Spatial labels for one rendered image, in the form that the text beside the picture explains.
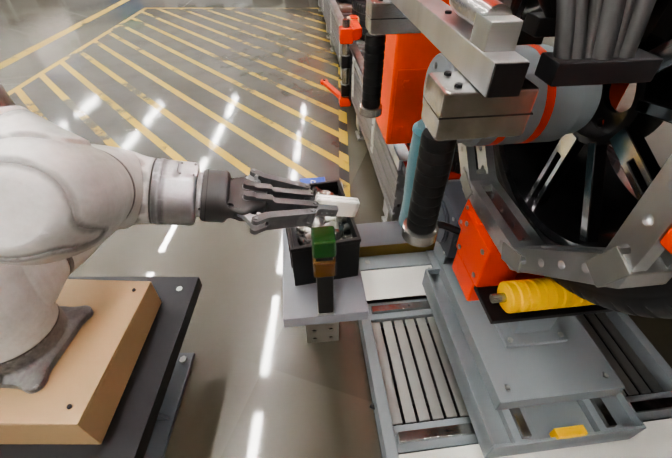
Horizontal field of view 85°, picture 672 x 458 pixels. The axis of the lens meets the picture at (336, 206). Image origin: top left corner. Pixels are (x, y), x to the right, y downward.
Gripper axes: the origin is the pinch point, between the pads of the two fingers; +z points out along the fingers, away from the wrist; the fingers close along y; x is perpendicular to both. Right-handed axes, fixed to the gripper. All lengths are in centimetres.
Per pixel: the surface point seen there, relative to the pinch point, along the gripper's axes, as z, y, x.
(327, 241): -0.8, -3.3, 4.7
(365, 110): 7.6, 19.4, -8.4
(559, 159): 38.6, 2.4, -12.7
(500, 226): 31.1, -2.0, 0.0
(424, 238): 6.0, -15.0, -8.0
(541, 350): 61, -9, 33
